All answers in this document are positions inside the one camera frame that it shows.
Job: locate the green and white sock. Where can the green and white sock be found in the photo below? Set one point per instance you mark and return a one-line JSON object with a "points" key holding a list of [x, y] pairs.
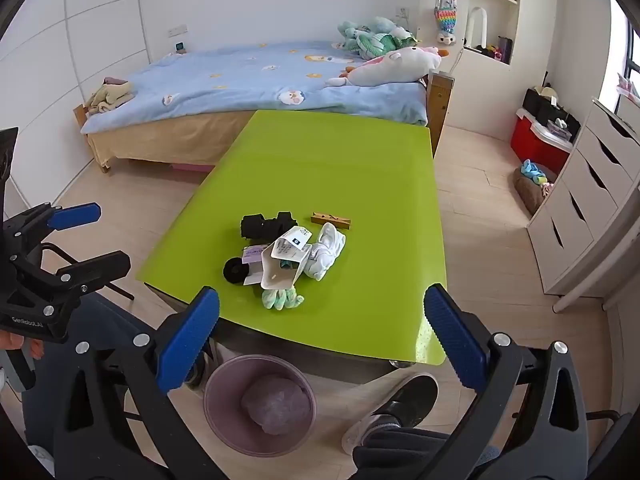
{"points": [[280, 300]]}

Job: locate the white drawer cabinet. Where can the white drawer cabinet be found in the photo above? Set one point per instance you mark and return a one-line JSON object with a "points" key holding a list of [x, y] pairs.
{"points": [[575, 230]]}

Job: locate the brown pet bed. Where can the brown pet bed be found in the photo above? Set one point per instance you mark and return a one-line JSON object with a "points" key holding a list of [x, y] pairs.
{"points": [[530, 195]]}

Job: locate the purple plastic waste bin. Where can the purple plastic waste bin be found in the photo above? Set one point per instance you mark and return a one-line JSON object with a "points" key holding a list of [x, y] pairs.
{"points": [[225, 410]]}

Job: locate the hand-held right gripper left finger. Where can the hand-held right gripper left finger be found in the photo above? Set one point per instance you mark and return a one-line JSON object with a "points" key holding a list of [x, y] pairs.
{"points": [[192, 335]]}

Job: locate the dark purple folded cloth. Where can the dark purple folded cloth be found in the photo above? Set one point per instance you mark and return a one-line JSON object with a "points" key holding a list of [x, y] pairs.
{"points": [[115, 81]]}

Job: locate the window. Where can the window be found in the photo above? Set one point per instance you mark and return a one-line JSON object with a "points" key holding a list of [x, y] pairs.
{"points": [[622, 60]]}

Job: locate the white wall outlet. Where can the white wall outlet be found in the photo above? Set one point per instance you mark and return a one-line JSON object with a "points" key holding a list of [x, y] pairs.
{"points": [[177, 30]]}

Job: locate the black sock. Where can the black sock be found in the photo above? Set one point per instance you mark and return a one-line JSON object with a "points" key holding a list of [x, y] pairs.
{"points": [[281, 222], [252, 226]]}

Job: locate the small desk clock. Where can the small desk clock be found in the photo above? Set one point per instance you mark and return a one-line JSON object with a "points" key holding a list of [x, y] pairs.
{"points": [[180, 47]]}

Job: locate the pink small toy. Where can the pink small toy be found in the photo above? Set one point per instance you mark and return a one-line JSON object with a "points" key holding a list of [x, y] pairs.
{"points": [[546, 189]]}

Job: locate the wooden bed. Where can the wooden bed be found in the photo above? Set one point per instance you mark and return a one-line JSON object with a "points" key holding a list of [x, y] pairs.
{"points": [[439, 100]]}

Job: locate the white wall shelf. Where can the white wall shelf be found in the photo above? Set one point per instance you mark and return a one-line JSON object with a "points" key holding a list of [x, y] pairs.
{"points": [[500, 15]]}

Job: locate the black tape roll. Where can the black tape roll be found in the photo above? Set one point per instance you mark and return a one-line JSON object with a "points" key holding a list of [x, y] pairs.
{"points": [[232, 271]]}

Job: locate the person's black sneaker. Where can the person's black sneaker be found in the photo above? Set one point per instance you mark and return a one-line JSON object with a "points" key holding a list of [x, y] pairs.
{"points": [[405, 400]]}

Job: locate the red storage box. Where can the red storage box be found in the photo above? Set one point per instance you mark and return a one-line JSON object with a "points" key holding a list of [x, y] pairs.
{"points": [[532, 145]]}

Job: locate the green striped plush toy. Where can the green striped plush toy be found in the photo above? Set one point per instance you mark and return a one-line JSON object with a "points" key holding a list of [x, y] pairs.
{"points": [[382, 45]]}

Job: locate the white printed card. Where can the white printed card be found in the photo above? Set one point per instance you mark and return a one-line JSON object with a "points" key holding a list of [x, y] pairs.
{"points": [[295, 235]]}

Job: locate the beige bed skirt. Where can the beige bed skirt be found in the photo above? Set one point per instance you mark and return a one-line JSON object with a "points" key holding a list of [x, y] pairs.
{"points": [[175, 137]]}

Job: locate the white socks bundle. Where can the white socks bundle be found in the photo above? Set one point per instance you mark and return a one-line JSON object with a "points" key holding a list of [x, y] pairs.
{"points": [[327, 247]]}

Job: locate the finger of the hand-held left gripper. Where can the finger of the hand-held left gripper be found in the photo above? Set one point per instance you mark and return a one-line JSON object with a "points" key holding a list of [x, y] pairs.
{"points": [[95, 267], [75, 214]]}

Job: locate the white tube leg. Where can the white tube leg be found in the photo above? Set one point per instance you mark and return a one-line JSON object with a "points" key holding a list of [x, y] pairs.
{"points": [[585, 299]]}

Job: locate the black fabric bags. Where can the black fabric bags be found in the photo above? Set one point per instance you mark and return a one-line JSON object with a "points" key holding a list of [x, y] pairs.
{"points": [[537, 102]]}

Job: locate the white wardrobe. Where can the white wardrobe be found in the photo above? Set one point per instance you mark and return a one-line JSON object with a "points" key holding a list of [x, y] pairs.
{"points": [[75, 35]]}

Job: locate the yellow folded towel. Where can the yellow folded towel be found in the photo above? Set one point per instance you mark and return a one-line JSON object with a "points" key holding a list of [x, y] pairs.
{"points": [[107, 97]]}

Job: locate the crumpled clear plastic bag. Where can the crumpled clear plastic bag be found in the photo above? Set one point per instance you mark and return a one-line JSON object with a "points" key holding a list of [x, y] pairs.
{"points": [[272, 405]]}

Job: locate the person's left hand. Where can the person's left hand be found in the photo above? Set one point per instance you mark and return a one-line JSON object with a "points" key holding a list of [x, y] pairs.
{"points": [[11, 342]]}

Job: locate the blue braided toy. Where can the blue braided toy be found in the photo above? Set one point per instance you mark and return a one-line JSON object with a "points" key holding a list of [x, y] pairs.
{"points": [[531, 170]]}

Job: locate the white unicorn plush toy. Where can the white unicorn plush toy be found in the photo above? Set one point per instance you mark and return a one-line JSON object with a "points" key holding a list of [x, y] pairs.
{"points": [[395, 65]]}

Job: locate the rainbow pop bag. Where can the rainbow pop bag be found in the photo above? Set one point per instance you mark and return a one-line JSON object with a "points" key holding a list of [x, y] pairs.
{"points": [[446, 20]]}

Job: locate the person's right leg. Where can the person's right leg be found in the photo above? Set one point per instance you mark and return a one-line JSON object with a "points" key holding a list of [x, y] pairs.
{"points": [[400, 452]]}

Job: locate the white paper carton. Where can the white paper carton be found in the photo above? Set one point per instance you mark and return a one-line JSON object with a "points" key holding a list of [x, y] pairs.
{"points": [[272, 272]]}

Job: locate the purple and white small box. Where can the purple and white small box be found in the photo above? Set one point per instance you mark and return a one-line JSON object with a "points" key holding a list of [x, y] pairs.
{"points": [[252, 254]]}

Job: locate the small white plush toy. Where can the small white plush toy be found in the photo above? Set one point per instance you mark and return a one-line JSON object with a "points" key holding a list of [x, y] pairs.
{"points": [[446, 38]]}

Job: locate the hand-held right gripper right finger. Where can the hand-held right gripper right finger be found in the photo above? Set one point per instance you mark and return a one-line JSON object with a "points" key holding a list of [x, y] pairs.
{"points": [[452, 335]]}

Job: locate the pink underbed box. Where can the pink underbed box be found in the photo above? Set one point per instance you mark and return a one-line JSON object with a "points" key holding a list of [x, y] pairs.
{"points": [[190, 167]]}

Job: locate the teal plush toy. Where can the teal plush toy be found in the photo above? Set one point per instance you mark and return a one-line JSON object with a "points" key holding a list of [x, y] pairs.
{"points": [[370, 27]]}

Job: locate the wooden clothespin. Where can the wooden clothespin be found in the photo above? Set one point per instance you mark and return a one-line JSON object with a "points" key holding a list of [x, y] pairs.
{"points": [[330, 220]]}

